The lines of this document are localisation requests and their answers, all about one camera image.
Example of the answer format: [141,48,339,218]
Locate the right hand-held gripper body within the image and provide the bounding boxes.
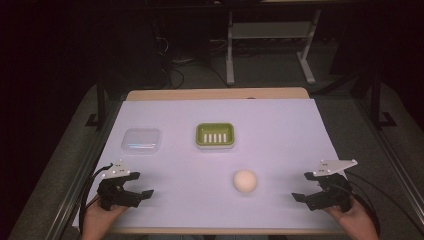
[308,159,359,213]

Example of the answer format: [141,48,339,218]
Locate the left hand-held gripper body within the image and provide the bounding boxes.
[96,159,141,212]

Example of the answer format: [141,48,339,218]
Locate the person's left hand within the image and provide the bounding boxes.
[80,199,130,240]

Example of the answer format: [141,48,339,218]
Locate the person's right hand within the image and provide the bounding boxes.
[324,197,380,240]

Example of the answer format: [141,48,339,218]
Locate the clear plastic lid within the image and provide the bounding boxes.
[120,127,162,156]

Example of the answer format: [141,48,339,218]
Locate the cream round soap ball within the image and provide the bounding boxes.
[232,169,258,194]

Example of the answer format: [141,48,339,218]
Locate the white table mat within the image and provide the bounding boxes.
[72,98,348,232]

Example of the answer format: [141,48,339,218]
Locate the black metal stand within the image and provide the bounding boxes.
[84,81,112,132]
[352,68,398,132]

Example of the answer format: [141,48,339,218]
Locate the green soap dish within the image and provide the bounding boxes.
[195,122,236,150]

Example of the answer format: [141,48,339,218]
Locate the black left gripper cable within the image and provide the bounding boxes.
[78,162,114,236]

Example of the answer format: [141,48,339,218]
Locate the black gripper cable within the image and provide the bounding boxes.
[78,162,114,236]
[345,170,424,235]

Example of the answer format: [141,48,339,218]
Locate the aluminium frame rail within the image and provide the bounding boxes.
[53,99,125,240]
[353,98,424,218]

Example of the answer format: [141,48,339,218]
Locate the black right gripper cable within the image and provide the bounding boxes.
[345,170,424,235]

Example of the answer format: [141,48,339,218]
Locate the black floor cables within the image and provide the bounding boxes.
[155,35,231,90]

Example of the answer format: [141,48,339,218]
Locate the white metal desk frame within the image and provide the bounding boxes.
[225,9,323,86]

